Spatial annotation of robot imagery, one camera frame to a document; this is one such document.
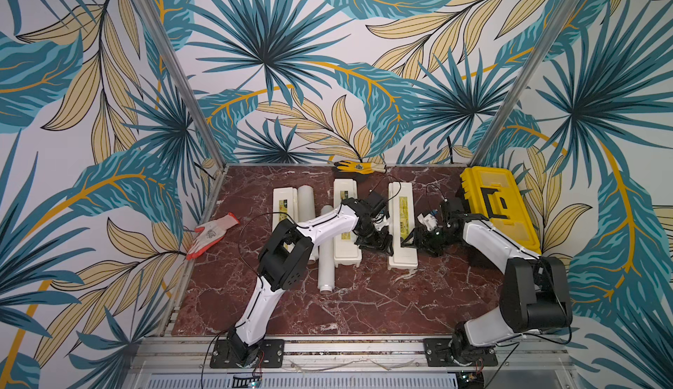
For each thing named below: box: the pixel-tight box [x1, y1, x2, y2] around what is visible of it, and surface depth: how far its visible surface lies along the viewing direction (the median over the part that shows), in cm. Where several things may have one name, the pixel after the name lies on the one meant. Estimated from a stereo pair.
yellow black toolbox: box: [460, 166, 543, 255], surface depth 90 cm
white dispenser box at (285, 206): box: [271, 186, 298, 233], surface depth 99 cm
